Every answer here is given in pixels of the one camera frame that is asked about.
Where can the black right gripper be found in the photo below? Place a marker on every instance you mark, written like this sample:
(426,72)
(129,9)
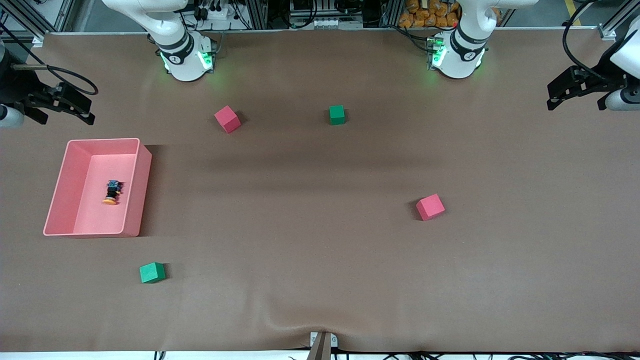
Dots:
(15,85)

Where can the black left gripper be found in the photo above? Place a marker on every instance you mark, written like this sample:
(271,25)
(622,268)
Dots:
(601,79)

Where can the orange push button switch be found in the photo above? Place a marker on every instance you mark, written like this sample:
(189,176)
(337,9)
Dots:
(112,192)

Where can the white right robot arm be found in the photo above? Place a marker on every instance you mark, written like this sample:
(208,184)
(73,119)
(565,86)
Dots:
(185,60)

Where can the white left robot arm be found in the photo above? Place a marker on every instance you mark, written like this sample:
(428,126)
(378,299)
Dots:
(457,60)

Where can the pink plastic bin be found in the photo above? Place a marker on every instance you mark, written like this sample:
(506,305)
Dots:
(95,220)

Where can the pink foam cube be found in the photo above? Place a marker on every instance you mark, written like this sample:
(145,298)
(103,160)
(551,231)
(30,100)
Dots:
(227,119)
(430,207)

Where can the orange snack bag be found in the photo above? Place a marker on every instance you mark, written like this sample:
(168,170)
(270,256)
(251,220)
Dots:
(425,15)

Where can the white power strip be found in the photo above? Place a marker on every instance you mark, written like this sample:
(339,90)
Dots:
(215,13)

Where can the green foam cube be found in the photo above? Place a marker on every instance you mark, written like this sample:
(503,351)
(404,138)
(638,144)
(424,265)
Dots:
(151,272)
(337,115)

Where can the white terminal block row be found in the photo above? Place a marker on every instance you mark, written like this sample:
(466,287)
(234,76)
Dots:
(327,22)

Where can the brown table cover sheet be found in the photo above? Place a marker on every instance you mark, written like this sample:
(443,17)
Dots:
(320,260)

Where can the aluminium frame corner bracket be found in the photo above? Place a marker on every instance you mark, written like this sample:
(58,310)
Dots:
(38,41)
(607,33)

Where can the aluminium frame post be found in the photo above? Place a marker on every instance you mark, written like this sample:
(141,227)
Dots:
(391,12)
(257,14)

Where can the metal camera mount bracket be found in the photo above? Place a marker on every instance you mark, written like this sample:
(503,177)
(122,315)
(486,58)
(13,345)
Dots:
(322,347)

